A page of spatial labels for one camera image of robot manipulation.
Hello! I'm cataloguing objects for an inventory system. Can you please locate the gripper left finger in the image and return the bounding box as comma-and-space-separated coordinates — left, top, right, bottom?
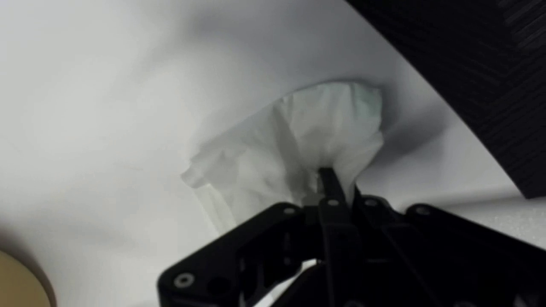
157, 167, 347, 307

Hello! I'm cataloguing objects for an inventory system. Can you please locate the tan round object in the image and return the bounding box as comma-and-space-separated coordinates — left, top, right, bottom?
0, 249, 58, 307

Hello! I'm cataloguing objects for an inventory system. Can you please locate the black ribbed mat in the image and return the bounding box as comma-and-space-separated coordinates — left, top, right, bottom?
343, 0, 546, 200

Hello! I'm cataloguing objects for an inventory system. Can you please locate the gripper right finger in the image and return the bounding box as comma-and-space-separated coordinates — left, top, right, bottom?
346, 183, 546, 307

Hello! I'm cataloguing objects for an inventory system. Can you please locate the white napkin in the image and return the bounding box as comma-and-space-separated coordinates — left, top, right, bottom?
181, 81, 384, 235

